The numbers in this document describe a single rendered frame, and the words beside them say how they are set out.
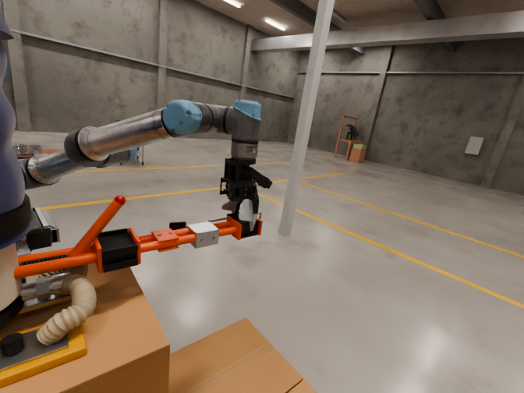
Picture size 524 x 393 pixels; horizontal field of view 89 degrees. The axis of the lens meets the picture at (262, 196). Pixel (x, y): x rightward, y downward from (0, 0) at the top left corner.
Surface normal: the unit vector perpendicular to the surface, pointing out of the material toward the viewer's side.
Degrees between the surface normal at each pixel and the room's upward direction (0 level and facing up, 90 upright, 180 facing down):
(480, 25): 90
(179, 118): 90
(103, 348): 1
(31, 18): 90
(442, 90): 90
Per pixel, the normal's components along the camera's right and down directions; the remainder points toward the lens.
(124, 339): 0.12, -0.95
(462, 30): -0.69, 0.11
